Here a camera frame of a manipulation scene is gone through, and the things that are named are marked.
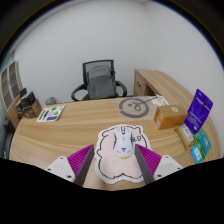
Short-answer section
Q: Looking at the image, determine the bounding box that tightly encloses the grey backpack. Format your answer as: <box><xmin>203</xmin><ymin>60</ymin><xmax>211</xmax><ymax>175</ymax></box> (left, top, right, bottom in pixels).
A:
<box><xmin>86</xmin><ymin>65</ymin><xmax>118</xmax><ymax>100</ymax></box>

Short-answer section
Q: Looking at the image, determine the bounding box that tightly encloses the white sticker sheet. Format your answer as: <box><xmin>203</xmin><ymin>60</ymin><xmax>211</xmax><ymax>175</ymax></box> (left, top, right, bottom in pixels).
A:
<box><xmin>35</xmin><ymin>104</ymin><xmax>67</xmax><ymax>123</ymax></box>

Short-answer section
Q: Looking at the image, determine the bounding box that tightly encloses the pink cartoon-shaped mouse pad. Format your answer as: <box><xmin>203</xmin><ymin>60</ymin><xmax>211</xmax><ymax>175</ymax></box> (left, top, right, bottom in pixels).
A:
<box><xmin>94</xmin><ymin>123</ymin><xmax>154</xmax><ymax>185</ymax></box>

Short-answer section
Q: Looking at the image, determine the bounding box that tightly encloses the white paper card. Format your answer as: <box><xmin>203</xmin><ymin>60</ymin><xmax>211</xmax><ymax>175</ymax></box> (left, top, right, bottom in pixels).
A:
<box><xmin>153</xmin><ymin>94</ymin><xmax>170</xmax><ymax>107</ymax></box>

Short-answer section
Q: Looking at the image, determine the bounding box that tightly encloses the black mesh office chair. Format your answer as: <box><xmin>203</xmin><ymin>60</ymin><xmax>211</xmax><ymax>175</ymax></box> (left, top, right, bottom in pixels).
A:
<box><xmin>70</xmin><ymin>59</ymin><xmax>129</xmax><ymax>102</ymax></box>

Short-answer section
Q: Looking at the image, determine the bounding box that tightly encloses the blue packet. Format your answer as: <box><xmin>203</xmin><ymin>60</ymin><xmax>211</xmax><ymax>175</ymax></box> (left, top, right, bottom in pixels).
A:
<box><xmin>190</xmin><ymin>145</ymin><xmax>204</xmax><ymax>165</ymax></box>

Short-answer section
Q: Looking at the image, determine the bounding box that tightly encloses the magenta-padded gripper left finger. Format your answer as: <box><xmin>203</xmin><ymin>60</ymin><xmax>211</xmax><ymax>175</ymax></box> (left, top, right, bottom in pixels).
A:
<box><xmin>44</xmin><ymin>143</ymin><xmax>96</xmax><ymax>187</ymax></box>

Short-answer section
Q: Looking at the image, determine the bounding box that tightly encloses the purple hanging packet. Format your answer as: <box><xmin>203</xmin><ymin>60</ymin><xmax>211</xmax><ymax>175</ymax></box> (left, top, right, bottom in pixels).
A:
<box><xmin>183</xmin><ymin>88</ymin><xmax>214</xmax><ymax>136</ymax></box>

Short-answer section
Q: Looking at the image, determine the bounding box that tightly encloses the round clear grey-ringed mat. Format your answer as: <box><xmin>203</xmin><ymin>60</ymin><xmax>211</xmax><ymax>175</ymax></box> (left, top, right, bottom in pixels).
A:
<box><xmin>118</xmin><ymin>96</ymin><xmax>150</xmax><ymax>119</ymax></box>

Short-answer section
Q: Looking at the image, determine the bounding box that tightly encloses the large brown cardboard box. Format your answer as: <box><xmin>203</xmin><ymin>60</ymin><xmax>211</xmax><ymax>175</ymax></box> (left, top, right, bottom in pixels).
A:
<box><xmin>22</xmin><ymin>98</ymin><xmax>43</xmax><ymax>119</ymax></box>

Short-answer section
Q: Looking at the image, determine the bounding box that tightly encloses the orange cardboard box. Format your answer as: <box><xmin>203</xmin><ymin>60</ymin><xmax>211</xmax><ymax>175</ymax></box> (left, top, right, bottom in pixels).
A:
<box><xmin>153</xmin><ymin>104</ymin><xmax>189</xmax><ymax>131</ymax></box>

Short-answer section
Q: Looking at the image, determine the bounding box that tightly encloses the black leather sofa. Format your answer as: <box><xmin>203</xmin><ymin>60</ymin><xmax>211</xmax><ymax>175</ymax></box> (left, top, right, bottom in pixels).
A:
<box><xmin>1</xmin><ymin>119</ymin><xmax>16</xmax><ymax>159</ymax></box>

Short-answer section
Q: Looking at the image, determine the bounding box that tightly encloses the white blue yellow computer mouse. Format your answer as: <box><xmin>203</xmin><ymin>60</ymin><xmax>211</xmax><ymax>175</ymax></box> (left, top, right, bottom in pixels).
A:
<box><xmin>112</xmin><ymin>124</ymin><xmax>134</xmax><ymax>159</ymax></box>

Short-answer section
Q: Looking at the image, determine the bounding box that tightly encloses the wooden side cabinet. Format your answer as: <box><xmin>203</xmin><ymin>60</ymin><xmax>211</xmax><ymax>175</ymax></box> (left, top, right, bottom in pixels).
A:
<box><xmin>133</xmin><ymin>68</ymin><xmax>198</xmax><ymax>108</ymax></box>

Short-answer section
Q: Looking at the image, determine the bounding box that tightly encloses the slim tan box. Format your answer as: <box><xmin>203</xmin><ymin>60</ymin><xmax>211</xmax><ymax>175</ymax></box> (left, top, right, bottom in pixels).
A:
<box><xmin>175</xmin><ymin>123</ymin><xmax>196</xmax><ymax>150</ymax></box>

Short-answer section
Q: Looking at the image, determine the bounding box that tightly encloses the green packet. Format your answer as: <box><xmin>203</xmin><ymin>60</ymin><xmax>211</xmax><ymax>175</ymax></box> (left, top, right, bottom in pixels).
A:
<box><xmin>193</xmin><ymin>128</ymin><xmax>213</xmax><ymax>157</ymax></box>

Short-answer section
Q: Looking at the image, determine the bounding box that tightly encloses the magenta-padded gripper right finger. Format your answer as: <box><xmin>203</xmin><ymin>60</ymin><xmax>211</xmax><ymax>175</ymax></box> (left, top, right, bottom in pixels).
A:
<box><xmin>133</xmin><ymin>143</ymin><xmax>184</xmax><ymax>185</ymax></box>

